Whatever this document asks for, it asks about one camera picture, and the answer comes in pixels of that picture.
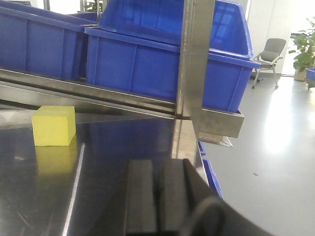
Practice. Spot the yellow foam block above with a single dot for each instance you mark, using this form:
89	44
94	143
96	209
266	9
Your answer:
53	126

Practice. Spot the tilted blue plastic bin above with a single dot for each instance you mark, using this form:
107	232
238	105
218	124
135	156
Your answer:
162	20

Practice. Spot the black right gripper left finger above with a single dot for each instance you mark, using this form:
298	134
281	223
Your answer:
140	208

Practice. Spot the blue plastic bin left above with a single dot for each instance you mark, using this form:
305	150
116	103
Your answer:
42	42

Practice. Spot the grey office chair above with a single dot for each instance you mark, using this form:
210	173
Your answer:
268	58

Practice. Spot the green potted plant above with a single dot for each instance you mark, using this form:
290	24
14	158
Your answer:
304	43

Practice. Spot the blue plastic bin lower right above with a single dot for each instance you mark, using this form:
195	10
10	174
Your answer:
151	68

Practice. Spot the blue bin far right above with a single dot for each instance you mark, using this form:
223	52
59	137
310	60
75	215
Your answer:
310	77

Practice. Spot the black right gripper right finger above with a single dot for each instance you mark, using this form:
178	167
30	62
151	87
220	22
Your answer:
187	206

